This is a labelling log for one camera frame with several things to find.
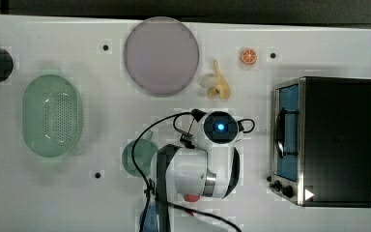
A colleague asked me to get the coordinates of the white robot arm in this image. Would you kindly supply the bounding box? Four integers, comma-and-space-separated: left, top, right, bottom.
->
150, 109, 244, 232

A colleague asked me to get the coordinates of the grey round plate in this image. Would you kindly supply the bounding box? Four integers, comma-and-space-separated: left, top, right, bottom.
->
124, 16, 199, 95

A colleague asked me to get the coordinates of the peeled banana toy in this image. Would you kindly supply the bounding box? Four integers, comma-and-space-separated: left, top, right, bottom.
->
200, 60, 231, 100

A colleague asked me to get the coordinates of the large red strawberry toy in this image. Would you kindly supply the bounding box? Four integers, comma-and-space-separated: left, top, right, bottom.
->
184, 194, 200, 202

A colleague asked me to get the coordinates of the orange slice toy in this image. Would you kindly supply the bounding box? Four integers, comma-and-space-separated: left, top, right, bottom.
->
240, 48, 258, 65

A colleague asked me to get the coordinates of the blue cup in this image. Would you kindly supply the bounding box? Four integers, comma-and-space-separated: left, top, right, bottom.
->
139, 202, 158, 232

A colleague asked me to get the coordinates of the green perforated colander bowl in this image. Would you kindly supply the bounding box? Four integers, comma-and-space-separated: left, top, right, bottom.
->
22, 74, 83, 158

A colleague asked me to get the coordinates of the black toaster oven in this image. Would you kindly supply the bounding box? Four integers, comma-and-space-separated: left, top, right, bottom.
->
267, 76, 371, 208

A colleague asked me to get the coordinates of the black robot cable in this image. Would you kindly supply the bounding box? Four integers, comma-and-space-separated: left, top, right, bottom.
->
130, 108, 256, 232

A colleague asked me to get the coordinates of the green mug with handle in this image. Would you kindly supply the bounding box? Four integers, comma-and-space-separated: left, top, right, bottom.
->
122, 130, 158, 177

